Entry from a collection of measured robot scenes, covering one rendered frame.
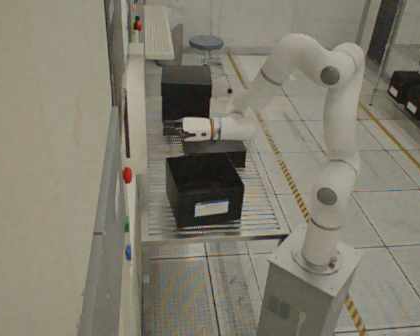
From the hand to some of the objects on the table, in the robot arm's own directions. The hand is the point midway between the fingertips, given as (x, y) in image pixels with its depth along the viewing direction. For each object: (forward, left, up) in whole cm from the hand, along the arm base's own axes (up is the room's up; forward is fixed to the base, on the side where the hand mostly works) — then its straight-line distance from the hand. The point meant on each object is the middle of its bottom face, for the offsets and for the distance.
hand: (168, 127), depth 153 cm
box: (+58, -79, -43) cm, 107 cm away
